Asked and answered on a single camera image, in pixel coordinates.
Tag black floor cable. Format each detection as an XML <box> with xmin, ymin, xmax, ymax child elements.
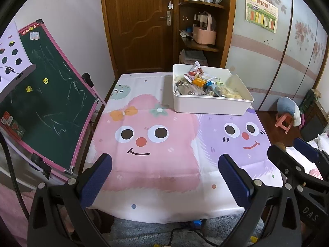
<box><xmin>167</xmin><ymin>226</ymin><xmax>227</xmax><ymax>247</ymax></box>

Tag folded grey cloths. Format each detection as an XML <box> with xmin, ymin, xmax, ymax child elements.
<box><xmin>179</xmin><ymin>49</ymin><xmax>208</xmax><ymax>66</ymax></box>

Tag pink framed green chalkboard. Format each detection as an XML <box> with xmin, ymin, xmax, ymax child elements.
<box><xmin>0</xmin><ymin>19</ymin><xmax>107</xmax><ymax>175</ymax></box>

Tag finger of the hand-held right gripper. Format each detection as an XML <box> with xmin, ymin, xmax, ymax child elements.
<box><xmin>293</xmin><ymin>137</ymin><xmax>329</xmax><ymax>181</ymax></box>
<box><xmin>267</xmin><ymin>144</ymin><xmax>306</xmax><ymax>183</ymax></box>

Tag clear rice crispy packet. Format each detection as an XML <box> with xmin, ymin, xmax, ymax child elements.
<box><xmin>216</xmin><ymin>86</ymin><xmax>242</xmax><ymax>99</ymax></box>

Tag grey fluffy rug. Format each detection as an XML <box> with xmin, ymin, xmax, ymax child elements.
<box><xmin>110</xmin><ymin>211</ymin><xmax>265</xmax><ymax>247</ymax></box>

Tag cartoon printed tablecloth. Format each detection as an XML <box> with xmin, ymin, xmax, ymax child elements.
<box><xmin>87</xmin><ymin>72</ymin><xmax>286</xmax><ymax>224</ymax></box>

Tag dark green bag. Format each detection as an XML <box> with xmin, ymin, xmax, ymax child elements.
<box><xmin>298</xmin><ymin>89</ymin><xmax>322</xmax><ymax>130</ymax></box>

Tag white board with dots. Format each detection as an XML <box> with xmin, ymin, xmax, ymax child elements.
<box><xmin>0</xmin><ymin>22</ymin><xmax>35</xmax><ymax>93</ymax></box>

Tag brown wooden door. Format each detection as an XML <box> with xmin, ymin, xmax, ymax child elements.
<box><xmin>100</xmin><ymin>0</ymin><xmax>178</xmax><ymax>79</ymax></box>

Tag pink plastic stool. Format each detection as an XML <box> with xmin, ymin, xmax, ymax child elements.
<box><xmin>276</xmin><ymin>113</ymin><xmax>295</xmax><ymax>134</ymax></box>

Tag black hanging cable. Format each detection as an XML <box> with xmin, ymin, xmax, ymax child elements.
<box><xmin>0</xmin><ymin>131</ymin><xmax>30</xmax><ymax>220</ymax></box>

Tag floral sliding wardrobe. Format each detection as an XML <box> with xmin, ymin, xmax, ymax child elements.
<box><xmin>226</xmin><ymin>0</ymin><xmax>329</xmax><ymax>114</ymax></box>

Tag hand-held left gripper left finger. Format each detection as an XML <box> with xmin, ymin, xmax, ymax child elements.
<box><xmin>27</xmin><ymin>153</ymin><xmax>114</xmax><ymax>247</ymax></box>

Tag pink organizer basket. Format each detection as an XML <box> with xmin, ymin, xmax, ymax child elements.
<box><xmin>193</xmin><ymin>12</ymin><xmax>217</xmax><ymax>44</ymax></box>

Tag white pillow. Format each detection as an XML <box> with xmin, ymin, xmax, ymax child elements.
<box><xmin>285</xmin><ymin>131</ymin><xmax>329</xmax><ymax>160</ymax></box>

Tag blue plush cushion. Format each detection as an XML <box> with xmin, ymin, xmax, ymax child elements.
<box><xmin>277</xmin><ymin>96</ymin><xmax>301</xmax><ymax>126</ymax></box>

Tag brown toast packet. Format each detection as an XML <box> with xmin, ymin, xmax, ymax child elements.
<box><xmin>177</xmin><ymin>85</ymin><xmax>203</xmax><ymax>96</ymax></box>

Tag wooden corner shelf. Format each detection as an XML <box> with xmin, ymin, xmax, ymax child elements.
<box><xmin>175</xmin><ymin>0</ymin><xmax>237</xmax><ymax>69</ymax></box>

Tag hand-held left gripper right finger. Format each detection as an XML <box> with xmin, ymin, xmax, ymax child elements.
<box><xmin>218</xmin><ymin>154</ymin><xmax>302</xmax><ymax>247</ymax></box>

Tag wall poster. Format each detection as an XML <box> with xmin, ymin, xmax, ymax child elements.
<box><xmin>245</xmin><ymin>0</ymin><xmax>279</xmax><ymax>33</ymax></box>

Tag white plastic storage bin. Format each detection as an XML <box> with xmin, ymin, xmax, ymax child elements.
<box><xmin>172</xmin><ymin>64</ymin><xmax>254</xmax><ymax>116</ymax></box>

